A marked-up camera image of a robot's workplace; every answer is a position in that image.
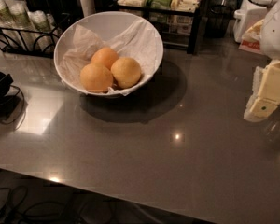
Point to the white napkin dispenser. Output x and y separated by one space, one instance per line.
247 15

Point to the paper cup stack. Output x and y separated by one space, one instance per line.
6 19
40 21
20 16

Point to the white bowl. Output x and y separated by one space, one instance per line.
107 24

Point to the middle paper cup stack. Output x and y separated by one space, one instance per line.
20 16

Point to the black device with cable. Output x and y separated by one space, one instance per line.
12 102

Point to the black wire cup rack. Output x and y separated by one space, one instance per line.
30 42

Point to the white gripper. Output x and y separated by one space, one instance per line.
276 32

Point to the white paper liner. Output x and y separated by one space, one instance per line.
137 42

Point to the orange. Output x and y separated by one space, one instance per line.
126 71
96 78
105 56

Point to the left paper cup stack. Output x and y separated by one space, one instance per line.
6 19

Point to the right paper cup stack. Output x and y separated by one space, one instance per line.
40 21

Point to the green tea packets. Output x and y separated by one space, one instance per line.
158 4

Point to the black condiment shelf rack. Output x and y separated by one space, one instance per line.
178 25

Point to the white tall cup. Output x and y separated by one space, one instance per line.
86 0

